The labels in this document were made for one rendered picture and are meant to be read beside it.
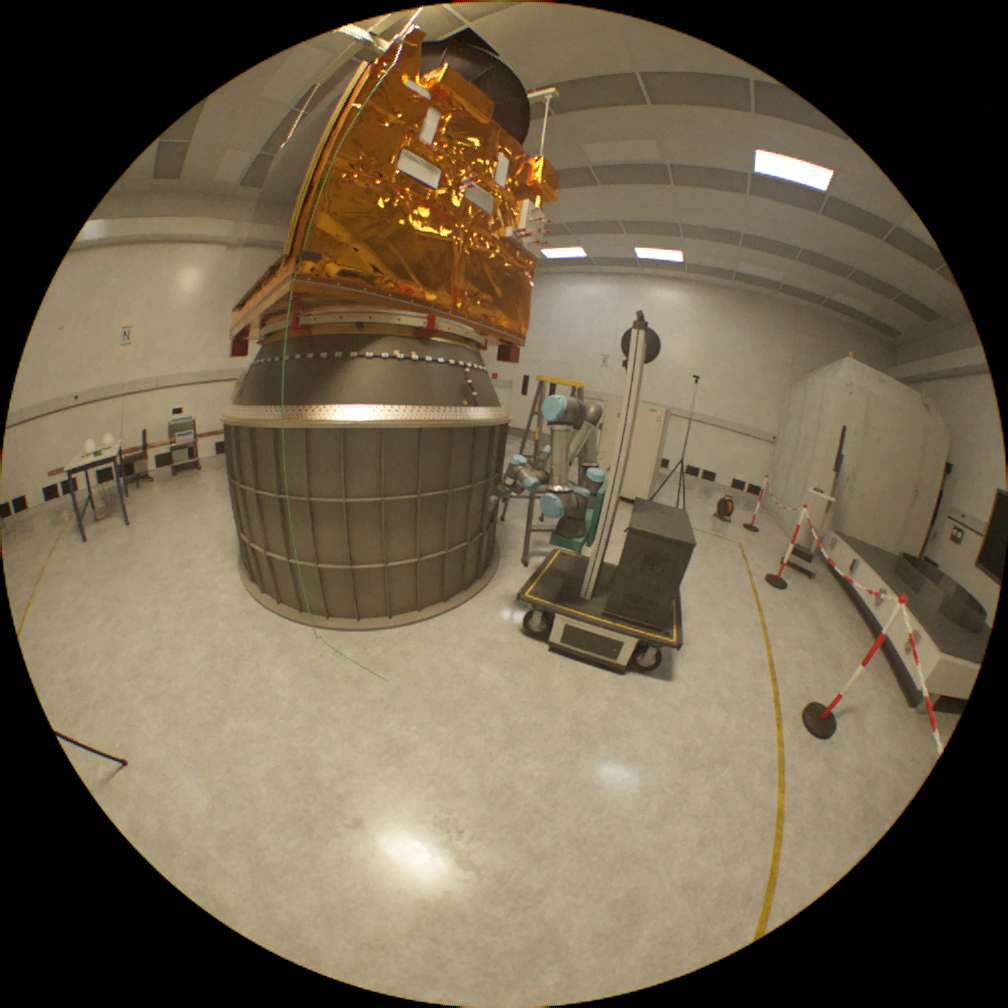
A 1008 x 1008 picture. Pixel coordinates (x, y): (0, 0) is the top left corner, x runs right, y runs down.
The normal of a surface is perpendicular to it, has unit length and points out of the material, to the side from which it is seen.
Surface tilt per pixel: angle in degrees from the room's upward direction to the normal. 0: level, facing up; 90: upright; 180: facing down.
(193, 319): 90
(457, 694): 0
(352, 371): 62
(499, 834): 0
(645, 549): 90
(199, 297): 90
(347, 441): 90
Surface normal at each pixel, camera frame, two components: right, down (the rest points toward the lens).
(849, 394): -0.53, 0.23
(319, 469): 0.19, 0.36
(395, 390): 0.51, -0.13
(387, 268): 0.82, 0.29
